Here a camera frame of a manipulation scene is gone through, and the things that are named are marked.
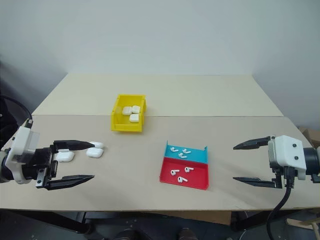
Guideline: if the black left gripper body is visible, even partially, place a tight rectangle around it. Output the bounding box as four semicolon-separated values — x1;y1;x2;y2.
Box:
21;140;60;190

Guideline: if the dark rounded shape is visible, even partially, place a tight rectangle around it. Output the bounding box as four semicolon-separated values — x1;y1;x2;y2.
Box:
115;229;141;240

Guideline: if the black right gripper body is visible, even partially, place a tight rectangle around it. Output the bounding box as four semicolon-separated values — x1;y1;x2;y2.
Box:
269;165;288;188

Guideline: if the light wooden piece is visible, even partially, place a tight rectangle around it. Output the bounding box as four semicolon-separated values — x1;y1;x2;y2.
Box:
285;216;320;233

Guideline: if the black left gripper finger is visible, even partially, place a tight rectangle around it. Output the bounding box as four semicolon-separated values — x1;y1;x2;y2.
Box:
45;174;96;192
53;139;96;152

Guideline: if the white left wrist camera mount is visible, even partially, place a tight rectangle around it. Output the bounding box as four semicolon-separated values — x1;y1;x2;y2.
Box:
5;125;41;185

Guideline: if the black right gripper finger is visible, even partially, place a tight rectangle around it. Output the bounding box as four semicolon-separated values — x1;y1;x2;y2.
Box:
232;176;284;189
232;135;276;151

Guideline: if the teal and red tray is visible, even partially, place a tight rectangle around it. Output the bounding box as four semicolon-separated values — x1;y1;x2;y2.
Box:
158;140;210;191

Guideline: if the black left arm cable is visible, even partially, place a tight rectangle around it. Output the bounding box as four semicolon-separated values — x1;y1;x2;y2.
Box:
0;94;34;130

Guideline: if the yellow plastic bin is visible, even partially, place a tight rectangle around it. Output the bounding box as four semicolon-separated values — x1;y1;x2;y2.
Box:
110;93;148;134

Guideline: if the brown panel under table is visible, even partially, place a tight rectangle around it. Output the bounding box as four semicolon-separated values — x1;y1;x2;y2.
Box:
147;210;232;226

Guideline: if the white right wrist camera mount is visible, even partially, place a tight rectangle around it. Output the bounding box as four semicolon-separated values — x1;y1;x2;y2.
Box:
267;135;307;181

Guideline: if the black equipment beside table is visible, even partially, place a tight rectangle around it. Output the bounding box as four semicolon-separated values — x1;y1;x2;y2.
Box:
0;59;34;151

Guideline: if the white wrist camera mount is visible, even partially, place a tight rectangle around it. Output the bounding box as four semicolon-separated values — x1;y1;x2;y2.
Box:
5;125;41;185
267;135;307;181

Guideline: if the black table frame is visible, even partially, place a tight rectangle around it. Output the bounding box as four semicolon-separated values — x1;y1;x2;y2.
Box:
0;209;271;235

